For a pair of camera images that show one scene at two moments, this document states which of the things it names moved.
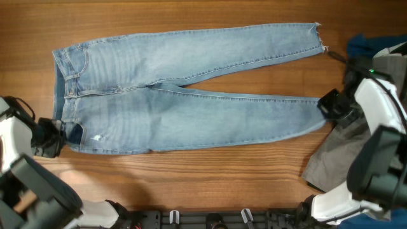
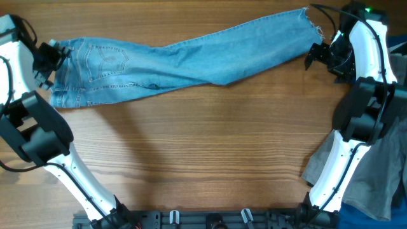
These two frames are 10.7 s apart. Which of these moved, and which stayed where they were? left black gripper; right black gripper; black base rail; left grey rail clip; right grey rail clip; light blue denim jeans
Moved: light blue denim jeans; right black gripper; left black gripper
Stayed: left grey rail clip; black base rail; right grey rail clip
